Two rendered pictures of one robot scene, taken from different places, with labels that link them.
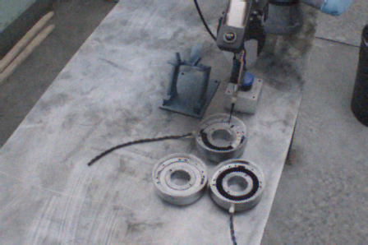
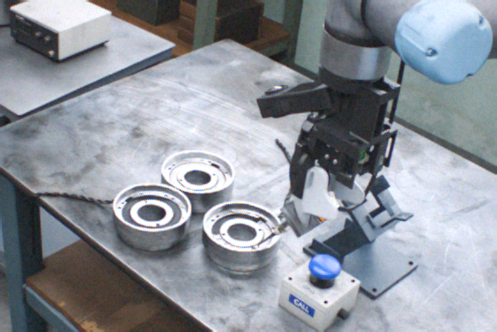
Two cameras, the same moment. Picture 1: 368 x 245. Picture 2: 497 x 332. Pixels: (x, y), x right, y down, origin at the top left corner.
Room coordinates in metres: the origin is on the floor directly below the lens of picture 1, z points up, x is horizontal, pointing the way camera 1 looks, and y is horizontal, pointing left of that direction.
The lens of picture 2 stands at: (0.94, -0.83, 1.52)
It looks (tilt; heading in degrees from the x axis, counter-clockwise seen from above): 34 degrees down; 110
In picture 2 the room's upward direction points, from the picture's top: 7 degrees clockwise
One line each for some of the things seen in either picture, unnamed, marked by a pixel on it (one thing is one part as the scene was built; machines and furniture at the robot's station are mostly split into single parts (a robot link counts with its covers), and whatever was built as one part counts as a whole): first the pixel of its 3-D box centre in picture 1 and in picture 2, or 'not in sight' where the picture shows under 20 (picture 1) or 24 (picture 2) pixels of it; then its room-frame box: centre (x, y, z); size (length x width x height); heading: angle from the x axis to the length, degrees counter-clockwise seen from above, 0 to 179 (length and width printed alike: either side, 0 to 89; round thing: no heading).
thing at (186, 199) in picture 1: (180, 180); (197, 182); (0.54, 0.06, 0.82); 0.10 x 0.10 x 0.04
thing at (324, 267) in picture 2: (244, 84); (322, 277); (0.78, -0.07, 0.85); 0.04 x 0.04 x 0.05
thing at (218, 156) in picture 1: (221, 138); (240, 237); (0.64, -0.02, 0.82); 0.10 x 0.10 x 0.04
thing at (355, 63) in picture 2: not in sight; (357, 50); (0.76, -0.06, 1.15); 0.08 x 0.08 x 0.05
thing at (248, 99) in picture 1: (245, 91); (322, 294); (0.78, -0.08, 0.82); 0.08 x 0.07 x 0.05; 162
